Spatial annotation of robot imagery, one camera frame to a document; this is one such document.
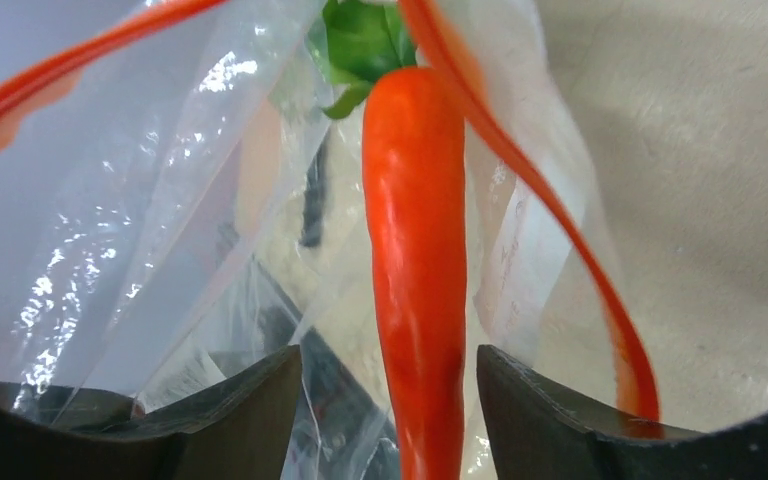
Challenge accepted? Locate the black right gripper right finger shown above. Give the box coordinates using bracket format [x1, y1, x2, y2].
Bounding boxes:
[477, 345, 768, 479]

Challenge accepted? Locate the clear zip top bag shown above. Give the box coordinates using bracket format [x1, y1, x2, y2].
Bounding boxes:
[0, 1, 660, 479]

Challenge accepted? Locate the orange toy carrot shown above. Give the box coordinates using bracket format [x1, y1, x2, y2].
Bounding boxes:
[322, 1, 468, 479]

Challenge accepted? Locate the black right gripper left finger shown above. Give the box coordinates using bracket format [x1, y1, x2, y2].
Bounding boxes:
[0, 345, 302, 479]

